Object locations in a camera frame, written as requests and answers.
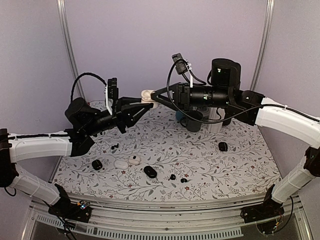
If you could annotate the white open earbud case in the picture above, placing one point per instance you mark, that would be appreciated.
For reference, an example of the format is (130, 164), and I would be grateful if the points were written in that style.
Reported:
(134, 160)

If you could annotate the aluminium frame post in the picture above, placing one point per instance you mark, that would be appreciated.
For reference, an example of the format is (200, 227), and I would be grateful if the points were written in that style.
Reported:
(62, 14)
(270, 4)

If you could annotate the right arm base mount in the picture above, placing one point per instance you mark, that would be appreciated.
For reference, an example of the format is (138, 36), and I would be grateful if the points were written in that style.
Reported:
(267, 209)

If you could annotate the black earbud pair left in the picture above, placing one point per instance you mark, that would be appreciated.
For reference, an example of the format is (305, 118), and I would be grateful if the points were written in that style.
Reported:
(116, 146)

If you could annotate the black oval earbud case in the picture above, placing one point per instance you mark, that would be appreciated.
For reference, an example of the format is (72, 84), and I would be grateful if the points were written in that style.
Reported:
(150, 172)

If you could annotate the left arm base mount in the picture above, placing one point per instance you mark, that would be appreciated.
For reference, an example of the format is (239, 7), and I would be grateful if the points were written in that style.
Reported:
(65, 209)

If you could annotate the white closed earbud case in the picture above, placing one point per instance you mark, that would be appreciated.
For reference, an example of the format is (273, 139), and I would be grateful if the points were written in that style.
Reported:
(123, 165)

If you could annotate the left aluminium frame post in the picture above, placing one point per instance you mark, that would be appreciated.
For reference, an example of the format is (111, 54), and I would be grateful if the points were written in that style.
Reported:
(62, 14)

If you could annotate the floral patterned table mat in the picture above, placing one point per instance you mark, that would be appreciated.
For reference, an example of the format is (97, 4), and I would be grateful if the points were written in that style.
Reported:
(246, 168)

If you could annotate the teal tall vase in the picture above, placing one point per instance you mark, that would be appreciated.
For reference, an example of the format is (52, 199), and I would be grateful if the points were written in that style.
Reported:
(179, 115)

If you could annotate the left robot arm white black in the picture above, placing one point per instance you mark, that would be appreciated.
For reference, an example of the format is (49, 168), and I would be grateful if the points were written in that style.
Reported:
(87, 122)

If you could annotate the dark grey mug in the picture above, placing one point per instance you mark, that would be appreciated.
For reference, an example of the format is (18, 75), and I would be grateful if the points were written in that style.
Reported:
(192, 124)

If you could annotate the front aluminium rail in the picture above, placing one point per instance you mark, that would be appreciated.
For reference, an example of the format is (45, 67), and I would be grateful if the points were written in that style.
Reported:
(218, 219)

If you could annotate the white ribbed vase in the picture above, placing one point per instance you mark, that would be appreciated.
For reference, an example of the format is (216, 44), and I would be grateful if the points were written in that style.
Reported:
(215, 114)

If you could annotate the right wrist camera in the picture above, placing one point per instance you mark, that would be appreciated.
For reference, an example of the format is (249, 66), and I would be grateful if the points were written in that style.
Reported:
(183, 68)

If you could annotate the black small earbud case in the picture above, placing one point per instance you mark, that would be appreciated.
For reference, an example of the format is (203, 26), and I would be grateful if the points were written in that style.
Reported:
(97, 164)

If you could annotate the right aluminium frame post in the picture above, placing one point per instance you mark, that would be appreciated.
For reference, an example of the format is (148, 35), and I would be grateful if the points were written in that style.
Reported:
(270, 4)

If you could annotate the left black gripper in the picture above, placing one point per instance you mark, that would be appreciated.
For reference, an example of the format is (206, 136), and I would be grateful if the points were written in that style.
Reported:
(124, 112)

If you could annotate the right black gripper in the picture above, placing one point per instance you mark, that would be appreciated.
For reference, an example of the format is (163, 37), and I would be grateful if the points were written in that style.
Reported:
(180, 95)

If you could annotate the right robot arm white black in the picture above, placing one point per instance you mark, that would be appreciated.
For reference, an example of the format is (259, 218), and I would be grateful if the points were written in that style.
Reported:
(252, 108)

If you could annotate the cream earbud case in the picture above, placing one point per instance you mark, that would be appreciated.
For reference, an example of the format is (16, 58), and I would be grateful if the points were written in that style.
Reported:
(146, 98)

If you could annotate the dark brown cylinder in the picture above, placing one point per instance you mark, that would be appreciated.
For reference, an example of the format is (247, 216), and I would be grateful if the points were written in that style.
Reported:
(227, 117)

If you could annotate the black earbud charging case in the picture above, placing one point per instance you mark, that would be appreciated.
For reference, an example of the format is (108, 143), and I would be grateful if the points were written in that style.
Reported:
(223, 146)

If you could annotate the black hook earbud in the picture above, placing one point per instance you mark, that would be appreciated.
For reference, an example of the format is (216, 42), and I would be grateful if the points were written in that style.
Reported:
(184, 180)

